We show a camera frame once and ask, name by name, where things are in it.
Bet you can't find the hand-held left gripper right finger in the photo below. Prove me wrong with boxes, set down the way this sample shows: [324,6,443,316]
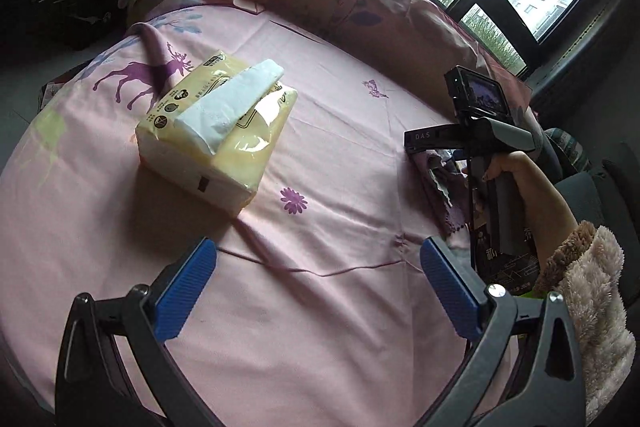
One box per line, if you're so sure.
[420,236,587,427]

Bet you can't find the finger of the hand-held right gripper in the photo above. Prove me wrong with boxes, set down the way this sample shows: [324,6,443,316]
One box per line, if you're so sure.
[404,124,474,154]

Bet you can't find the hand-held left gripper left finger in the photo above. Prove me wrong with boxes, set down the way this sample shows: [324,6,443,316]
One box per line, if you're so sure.
[54,237,221,427]

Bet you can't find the purple cleaning cloth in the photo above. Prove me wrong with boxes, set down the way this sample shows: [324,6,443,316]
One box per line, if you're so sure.
[410,147,474,236]

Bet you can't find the person's right hand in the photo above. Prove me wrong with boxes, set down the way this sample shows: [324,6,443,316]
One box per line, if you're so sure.
[480,151,562,234]

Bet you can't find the black and gold tea box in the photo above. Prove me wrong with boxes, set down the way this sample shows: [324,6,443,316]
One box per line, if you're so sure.
[467,167,544,294]

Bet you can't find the striped teal cushion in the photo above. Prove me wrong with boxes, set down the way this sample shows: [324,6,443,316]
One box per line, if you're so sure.
[544,128,592,174]

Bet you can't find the grey fabric chair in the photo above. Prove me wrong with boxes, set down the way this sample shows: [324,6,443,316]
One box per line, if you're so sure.
[555,157,640,309]

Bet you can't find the pink printed bed sheet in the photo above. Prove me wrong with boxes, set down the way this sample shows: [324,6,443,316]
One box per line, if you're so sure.
[0,2,517,427]

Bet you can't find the yellow tissue pack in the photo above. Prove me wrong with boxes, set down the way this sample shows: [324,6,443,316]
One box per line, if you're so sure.
[135,49,300,210]

